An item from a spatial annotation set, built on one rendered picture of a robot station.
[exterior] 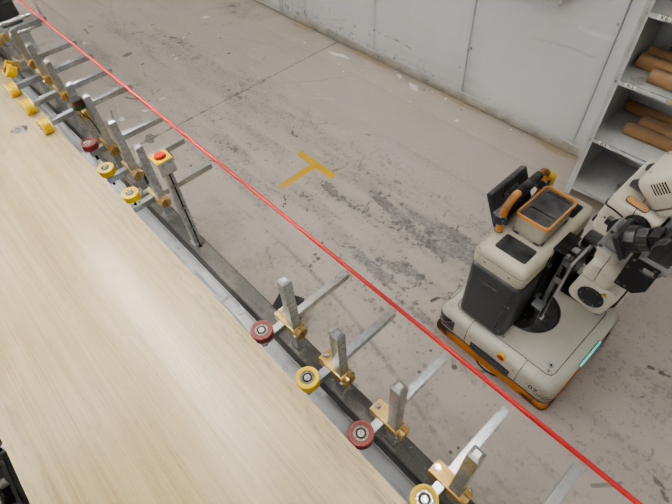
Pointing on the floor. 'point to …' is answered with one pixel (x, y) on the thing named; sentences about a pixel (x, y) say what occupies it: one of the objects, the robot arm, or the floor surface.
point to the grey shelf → (611, 127)
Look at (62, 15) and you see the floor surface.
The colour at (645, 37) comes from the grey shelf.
